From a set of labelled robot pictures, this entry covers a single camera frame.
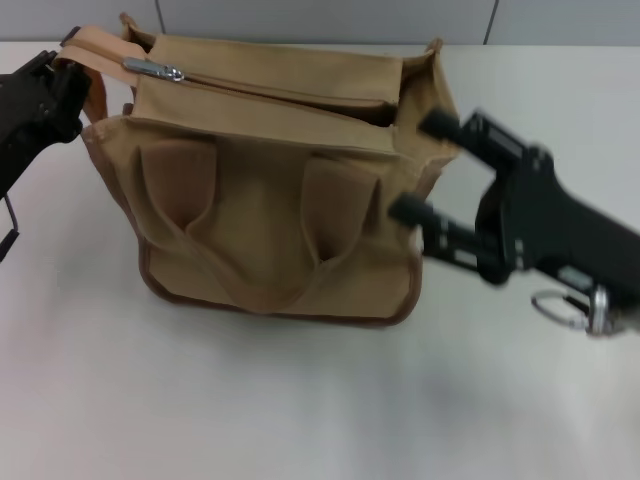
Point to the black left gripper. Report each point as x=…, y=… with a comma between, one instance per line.
x=20, y=130

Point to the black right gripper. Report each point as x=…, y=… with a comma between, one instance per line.
x=550, y=225

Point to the silver metal zipper pull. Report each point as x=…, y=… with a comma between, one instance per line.
x=150, y=67

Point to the khaki canvas food bag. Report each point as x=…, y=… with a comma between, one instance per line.
x=260, y=215

